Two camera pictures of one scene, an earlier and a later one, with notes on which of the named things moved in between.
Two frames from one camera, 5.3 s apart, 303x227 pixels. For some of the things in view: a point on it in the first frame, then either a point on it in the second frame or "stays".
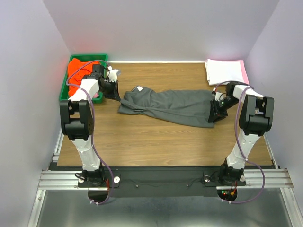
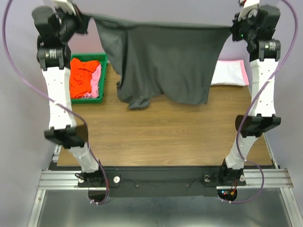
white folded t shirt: [219, 72] stays
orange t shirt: [77, 69] stays
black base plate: [161, 181] stays
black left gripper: [114, 94] to [80, 21]
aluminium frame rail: [67, 179] stays
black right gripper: [213, 116] to [237, 36]
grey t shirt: [190, 107] to [171, 61]
